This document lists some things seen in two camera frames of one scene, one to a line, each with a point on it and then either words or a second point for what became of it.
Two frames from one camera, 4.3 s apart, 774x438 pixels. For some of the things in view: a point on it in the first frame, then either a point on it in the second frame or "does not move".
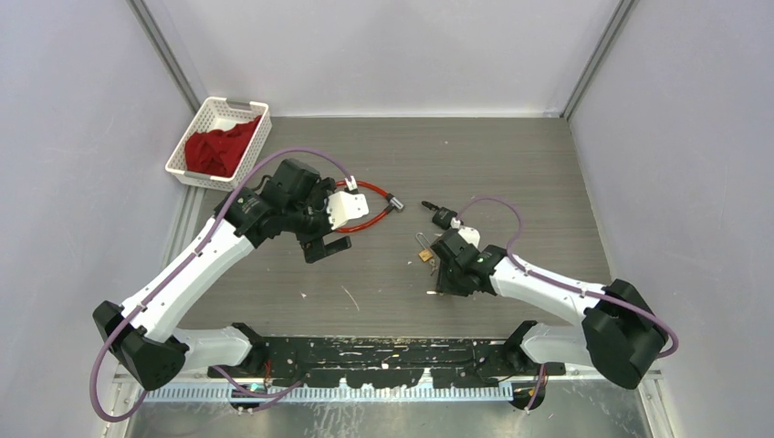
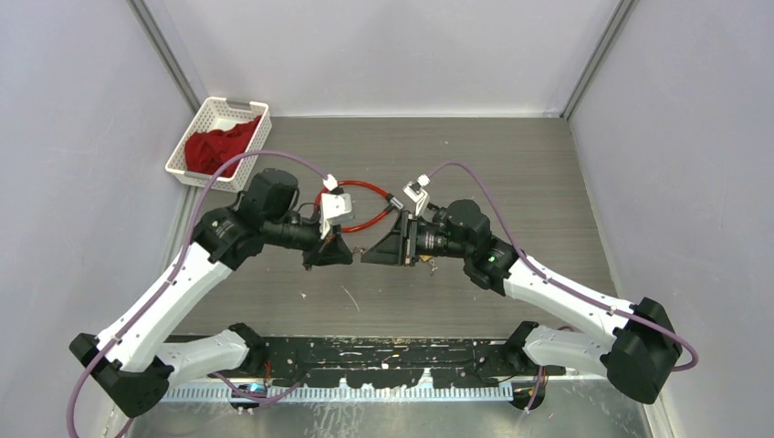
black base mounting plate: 392,361 does not move
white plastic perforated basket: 222,145 does not move
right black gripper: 445,286 → 400,245
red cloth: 219,151 does not move
